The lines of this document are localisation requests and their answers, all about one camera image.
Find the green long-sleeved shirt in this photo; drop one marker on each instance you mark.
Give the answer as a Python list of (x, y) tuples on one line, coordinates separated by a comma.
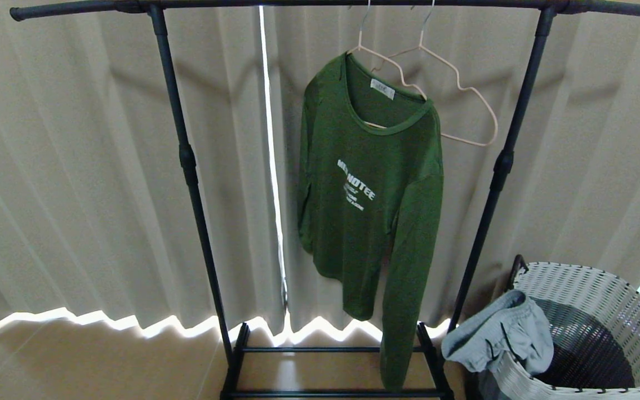
[(370, 239)]

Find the pink clothes hanger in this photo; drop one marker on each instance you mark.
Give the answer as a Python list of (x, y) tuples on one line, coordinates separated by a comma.
[(360, 47), (420, 45)]

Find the pale grey shorts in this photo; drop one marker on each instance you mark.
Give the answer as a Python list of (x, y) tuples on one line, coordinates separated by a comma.
[(498, 333)]

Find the black clothes rack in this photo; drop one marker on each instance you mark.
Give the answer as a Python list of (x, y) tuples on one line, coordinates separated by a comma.
[(186, 158)]

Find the white laundry basket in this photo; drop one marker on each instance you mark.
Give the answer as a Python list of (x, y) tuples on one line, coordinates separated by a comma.
[(575, 289)]

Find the beige curtain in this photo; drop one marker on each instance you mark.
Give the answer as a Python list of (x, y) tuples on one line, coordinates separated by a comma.
[(75, 166)]

